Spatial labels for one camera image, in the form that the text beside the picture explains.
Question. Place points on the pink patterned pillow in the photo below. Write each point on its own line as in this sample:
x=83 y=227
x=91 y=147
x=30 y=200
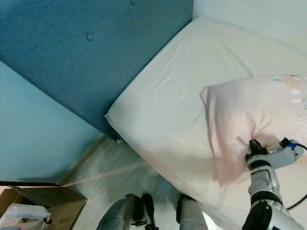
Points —
x=249 y=115

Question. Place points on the clear plastic bag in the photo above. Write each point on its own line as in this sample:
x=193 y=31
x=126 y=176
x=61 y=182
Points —
x=24 y=215

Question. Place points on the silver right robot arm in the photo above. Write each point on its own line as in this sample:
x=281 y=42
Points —
x=266 y=187

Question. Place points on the silver robot right leg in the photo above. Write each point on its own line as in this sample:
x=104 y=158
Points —
x=192 y=213

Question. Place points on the silver robot leg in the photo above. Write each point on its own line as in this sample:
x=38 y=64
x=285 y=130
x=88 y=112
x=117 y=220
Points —
x=192 y=213
x=124 y=213

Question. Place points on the brown cardboard box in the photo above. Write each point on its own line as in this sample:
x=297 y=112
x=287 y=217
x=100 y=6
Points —
x=67 y=206

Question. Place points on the silver robot left leg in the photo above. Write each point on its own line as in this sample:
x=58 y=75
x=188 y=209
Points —
x=124 y=213

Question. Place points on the black door frame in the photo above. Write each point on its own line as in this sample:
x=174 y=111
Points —
x=29 y=183

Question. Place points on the blue upholstered bed frame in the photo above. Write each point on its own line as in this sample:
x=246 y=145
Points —
x=76 y=57

